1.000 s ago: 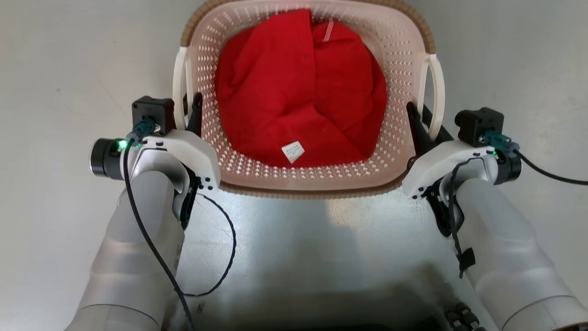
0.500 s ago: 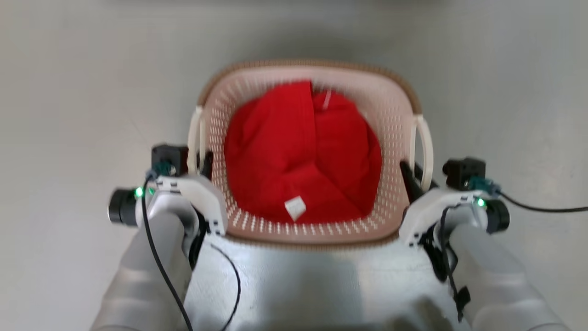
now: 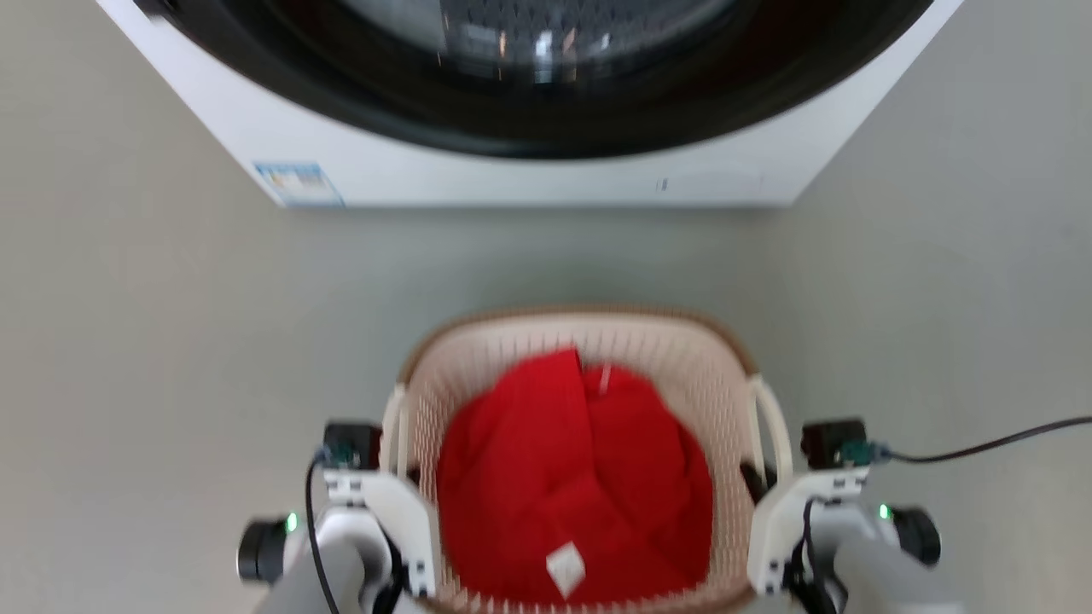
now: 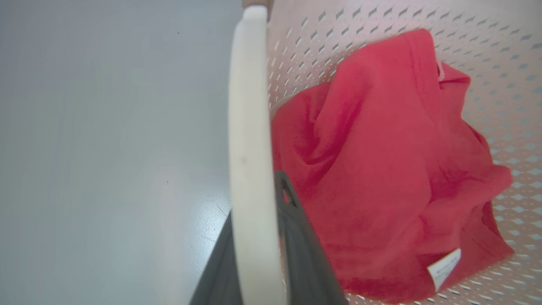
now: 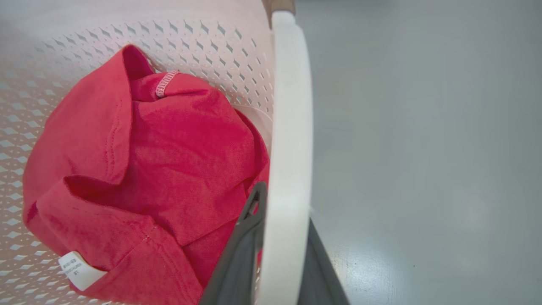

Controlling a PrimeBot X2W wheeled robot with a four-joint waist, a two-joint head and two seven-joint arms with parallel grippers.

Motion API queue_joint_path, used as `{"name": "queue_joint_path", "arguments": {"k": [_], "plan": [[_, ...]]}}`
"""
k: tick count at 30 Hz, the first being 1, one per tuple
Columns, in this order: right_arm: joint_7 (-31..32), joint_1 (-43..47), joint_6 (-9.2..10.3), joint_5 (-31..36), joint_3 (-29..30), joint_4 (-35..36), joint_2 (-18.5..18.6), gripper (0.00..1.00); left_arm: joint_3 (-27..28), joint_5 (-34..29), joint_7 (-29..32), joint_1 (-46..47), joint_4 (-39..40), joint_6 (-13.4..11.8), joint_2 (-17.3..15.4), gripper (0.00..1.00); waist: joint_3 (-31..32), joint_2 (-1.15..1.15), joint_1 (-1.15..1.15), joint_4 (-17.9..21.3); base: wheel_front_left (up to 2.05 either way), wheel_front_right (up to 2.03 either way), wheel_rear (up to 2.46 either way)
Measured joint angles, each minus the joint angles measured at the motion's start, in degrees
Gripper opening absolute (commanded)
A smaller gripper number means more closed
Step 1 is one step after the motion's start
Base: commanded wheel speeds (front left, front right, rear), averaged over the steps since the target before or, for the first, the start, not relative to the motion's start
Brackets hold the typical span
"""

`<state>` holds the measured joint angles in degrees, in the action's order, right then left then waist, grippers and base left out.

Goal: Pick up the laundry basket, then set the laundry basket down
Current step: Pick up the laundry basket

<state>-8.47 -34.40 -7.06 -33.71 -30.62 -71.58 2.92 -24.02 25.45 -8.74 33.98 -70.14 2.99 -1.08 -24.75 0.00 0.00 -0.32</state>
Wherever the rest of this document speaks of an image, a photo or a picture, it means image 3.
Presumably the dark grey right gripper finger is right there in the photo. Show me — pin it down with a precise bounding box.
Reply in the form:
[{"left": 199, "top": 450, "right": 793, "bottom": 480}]
[{"left": 738, "top": 460, "right": 778, "bottom": 507}]

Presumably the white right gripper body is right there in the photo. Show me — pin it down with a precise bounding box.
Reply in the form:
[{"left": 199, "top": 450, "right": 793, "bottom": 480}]
[{"left": 746, "top": 466, "right": 872, "bottom": 596}]

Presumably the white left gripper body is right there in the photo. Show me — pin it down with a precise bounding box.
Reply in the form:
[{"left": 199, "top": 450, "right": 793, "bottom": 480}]
[{"left": 323, "top": 467, "right": 442, "bottom": 600}]

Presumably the cream plastic laundry basket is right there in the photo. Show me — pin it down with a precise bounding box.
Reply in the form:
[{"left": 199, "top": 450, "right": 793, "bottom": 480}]
[{"left": 379, "top": 306, "right": 795, "bottom": 614}]

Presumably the red garment with white tag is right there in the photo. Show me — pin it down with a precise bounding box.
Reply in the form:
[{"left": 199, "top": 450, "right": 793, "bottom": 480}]
[{"left": 434, "top": 347, "right": 715, "bottom": 608}]

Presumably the white front-load washing machine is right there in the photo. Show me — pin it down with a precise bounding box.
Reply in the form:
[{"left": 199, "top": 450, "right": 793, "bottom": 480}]
[{"left": 96, "top": 0, "right": 966, "bottom": 211}]

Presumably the blue white energy label sticker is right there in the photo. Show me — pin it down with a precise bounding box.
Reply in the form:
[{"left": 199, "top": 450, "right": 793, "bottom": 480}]
[{"left": 253, "top": 161, "right": 346, "bottom": 209}]

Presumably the black round washing machine door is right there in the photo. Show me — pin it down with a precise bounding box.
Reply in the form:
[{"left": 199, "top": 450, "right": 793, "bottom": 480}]
[{"left": 135, "top": 0, "right": 936, "bottom": 161}]

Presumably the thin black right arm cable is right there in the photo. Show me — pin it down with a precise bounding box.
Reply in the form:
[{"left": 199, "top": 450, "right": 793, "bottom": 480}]
[{"left": 787, "top": 497, "right": 840, "bottom": 614}]

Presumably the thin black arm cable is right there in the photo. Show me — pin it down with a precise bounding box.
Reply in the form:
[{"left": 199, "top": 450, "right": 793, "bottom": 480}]
[
  {"left": 787, "top": 497, "right": 840, "bottom": 614},
  {"left": 305, "top": 449, "right": 343, "bottom": 614}
]

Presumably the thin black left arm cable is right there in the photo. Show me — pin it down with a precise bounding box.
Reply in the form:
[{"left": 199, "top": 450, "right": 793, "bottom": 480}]
[{"left": 305, "top": 449, "right": 343, "bottom": 614}]

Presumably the black right camera cable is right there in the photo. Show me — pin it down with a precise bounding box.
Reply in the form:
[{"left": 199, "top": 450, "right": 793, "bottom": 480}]
[{"left": 868, "top": 415, "right": 1092, "bottom": 466}]

